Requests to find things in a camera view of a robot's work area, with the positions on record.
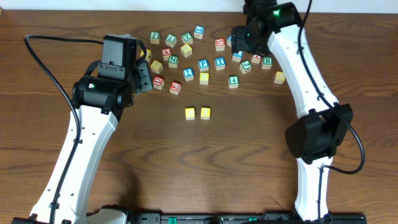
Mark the red 3 block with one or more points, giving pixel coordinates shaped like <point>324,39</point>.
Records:
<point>175,88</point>

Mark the red u block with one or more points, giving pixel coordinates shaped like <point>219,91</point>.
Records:
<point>158,82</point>
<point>220,44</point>

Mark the green N block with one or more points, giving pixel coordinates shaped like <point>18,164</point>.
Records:
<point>173,61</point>

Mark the green J block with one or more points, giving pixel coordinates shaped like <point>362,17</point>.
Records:
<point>245,66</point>

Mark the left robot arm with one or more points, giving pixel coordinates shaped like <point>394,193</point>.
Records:
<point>97,103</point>

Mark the green block top left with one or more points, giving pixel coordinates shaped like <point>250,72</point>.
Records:
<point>155,37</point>

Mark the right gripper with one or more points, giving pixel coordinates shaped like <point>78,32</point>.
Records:
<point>241,40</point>

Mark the green L block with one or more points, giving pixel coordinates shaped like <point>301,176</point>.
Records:
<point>171,40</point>

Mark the yellow S block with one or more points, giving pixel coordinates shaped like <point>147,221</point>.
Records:
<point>186,50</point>

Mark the blue L block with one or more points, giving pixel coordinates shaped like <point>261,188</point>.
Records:
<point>237,56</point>

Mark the blue block top centre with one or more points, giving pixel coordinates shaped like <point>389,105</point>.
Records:
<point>199,32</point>

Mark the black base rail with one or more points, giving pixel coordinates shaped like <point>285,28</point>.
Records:
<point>269,216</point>

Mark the blue 2 block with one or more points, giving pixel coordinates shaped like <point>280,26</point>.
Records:
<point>188,74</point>

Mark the green Z block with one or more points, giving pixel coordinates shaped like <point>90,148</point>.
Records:
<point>187,38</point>

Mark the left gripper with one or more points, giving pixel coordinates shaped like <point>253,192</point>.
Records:
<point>145,76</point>

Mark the yellow block far left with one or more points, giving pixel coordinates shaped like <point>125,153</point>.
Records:
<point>148,55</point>

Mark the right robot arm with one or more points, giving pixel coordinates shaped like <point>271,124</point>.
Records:
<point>278,29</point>

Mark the red U block lower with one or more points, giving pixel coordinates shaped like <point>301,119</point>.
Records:
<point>158,82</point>

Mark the blue T block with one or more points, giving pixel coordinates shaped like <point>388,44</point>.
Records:
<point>220,63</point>

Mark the yellow block right lower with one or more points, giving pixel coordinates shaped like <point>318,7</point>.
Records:
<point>279,78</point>

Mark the green 4 block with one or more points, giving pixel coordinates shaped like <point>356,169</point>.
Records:
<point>233,81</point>

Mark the red U block upper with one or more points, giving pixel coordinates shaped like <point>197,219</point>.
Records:
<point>220,44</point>

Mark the yellow C block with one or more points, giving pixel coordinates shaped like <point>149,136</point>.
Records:
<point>190,113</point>

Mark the yellow block left lower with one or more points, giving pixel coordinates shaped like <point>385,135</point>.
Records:
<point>156,67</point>

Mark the green R block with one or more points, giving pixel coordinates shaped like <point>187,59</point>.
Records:
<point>267,63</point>

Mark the red I block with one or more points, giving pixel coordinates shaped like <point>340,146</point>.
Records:
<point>256,59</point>

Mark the yellow o block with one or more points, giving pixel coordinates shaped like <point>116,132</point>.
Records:
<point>205,113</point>
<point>204,78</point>

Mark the red A block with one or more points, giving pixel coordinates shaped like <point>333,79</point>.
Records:
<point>166,53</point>

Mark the blue D block left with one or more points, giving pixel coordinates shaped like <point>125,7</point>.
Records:
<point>229,41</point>

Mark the blue P block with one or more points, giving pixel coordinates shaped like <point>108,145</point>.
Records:
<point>203,65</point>

